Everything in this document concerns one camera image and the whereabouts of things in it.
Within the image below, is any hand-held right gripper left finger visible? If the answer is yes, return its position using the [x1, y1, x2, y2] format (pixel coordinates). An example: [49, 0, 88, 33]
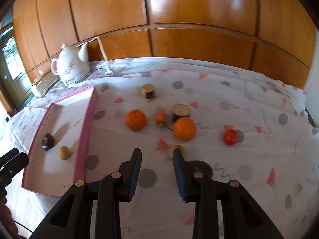
[30, 148, 142, 239]

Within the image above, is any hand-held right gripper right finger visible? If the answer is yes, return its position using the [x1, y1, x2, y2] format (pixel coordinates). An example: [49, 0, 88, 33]
[172, 148, 285, 239]

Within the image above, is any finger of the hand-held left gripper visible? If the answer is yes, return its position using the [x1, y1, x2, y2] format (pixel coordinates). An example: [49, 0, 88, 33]
[0, 148, 20, 166]
[0, 153, 29, 188]

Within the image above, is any yellow potato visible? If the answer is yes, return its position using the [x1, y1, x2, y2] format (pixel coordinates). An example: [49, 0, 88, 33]
[167, 144, 186, 160]

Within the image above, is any orange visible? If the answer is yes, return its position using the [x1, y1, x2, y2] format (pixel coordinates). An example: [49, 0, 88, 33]
[125, 109, 147, 130]
[173, 117, 197, 141]

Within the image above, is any carrot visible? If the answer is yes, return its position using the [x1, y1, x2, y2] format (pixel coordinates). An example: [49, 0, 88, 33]
[156, 107, 167, 127]

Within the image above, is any red tomato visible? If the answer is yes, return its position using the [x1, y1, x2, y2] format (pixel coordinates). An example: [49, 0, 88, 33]
[223, 129, 238, 145]

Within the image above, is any pink rimmed white tray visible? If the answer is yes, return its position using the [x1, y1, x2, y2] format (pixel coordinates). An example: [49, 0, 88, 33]
[22, 86, 98, 197]

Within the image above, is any person's left hand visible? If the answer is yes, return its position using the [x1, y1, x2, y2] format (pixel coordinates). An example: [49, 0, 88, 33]
[0, 197, 18, 239]

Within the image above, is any dark round flat fruit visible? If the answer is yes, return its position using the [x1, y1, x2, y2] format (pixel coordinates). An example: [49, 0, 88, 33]
[189, 160, 213, 178]

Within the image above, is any dark brown wrinkled fruit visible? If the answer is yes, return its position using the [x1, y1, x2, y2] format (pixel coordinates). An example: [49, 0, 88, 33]
[41, 133, 55, 151]

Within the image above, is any brown kiwi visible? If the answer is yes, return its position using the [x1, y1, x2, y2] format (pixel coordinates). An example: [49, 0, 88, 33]
[58, 146, 71, 160]

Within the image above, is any white patterned tablecloth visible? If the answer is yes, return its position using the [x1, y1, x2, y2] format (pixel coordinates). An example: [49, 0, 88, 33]
[0, 57, 319, 239]

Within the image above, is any glass door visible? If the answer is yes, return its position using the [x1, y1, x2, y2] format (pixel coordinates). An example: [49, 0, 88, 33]
[0, 22, 33, 112]

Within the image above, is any white ceramic electric kettle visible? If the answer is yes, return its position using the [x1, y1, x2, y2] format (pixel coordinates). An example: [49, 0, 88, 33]
[50, 43, 91, 88]

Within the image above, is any wooden panelled cabinet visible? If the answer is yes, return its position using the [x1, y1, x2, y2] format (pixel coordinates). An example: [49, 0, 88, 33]
[12, 0, 317, 90]

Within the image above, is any black cable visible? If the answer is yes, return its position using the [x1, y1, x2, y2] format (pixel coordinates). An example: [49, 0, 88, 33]
[12, 219, 34, 232]

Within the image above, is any white power cord with plug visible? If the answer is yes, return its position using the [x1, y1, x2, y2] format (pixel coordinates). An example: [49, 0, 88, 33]
[79, 36, 115, 76]

